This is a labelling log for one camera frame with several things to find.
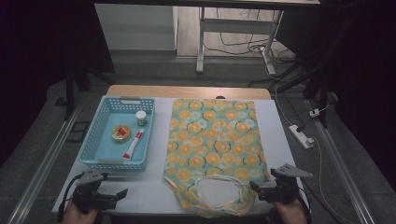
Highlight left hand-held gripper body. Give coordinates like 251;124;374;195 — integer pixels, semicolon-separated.
72;169;110;215

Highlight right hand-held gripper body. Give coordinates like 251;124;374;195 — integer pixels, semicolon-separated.
270;163;314;205

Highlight light blue perforated plastic basket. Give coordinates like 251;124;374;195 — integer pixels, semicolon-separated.
78;95;156;173

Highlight white and red tube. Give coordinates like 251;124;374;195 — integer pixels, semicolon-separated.
121;128;146;161

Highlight round red-yellow snack packet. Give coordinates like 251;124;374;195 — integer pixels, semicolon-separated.
111;124;133;144

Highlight orange fruit print bag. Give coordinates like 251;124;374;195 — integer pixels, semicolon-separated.
163;98;271;218

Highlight small white-lidded jar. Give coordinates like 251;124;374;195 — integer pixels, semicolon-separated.
134;110;148;127

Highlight person's right hand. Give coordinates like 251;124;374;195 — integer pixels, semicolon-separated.
273;198;309;224

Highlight person's left hand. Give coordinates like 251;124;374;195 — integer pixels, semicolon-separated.
62;201;99;224

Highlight white power strip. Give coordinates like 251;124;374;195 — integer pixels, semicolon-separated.
288;124;316;150

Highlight black metal stand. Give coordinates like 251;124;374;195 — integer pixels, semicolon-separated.
64;55;116;120
303;71;331;129

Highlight dark curtain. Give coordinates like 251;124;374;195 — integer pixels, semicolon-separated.
276;0;396;188
0;0;115;166

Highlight white panel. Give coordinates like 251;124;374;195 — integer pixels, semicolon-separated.
93;3;178;51

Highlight white-framed desk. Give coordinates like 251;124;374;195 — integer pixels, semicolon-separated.
92;0;321;76

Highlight left hand-held gripper black cable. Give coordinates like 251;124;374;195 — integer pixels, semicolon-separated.
57;173;84;223

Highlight hand-held gripper black cable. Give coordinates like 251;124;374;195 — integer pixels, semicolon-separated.
298;186;313;224
57;173;84;223

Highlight right hand-held gripper black cable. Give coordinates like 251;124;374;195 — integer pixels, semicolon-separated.
298;186;313;224

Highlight white power strip cable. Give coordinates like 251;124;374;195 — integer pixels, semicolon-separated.
311;138;356;224

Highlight metal floor rail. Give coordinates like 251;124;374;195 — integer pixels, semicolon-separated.
306;99;377;224
6;99;87;224

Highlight tangled black floor cables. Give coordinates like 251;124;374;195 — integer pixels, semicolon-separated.
204;7;297;63

